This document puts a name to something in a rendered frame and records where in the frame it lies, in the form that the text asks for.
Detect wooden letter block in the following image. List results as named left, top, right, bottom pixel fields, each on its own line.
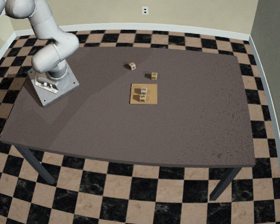
left=140, top=94, right=146, bottom=103
left=141, top=88, right=147, bottom=95
left=129, top=62, right=136, bottom=70
left=151, top=73, right=157, bottom=80

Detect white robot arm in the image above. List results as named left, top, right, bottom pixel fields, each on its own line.
left=0, top=0, right=79, bottom=94

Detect tan square mat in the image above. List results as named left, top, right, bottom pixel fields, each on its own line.
left=130, top=84, right=157, bottom=105

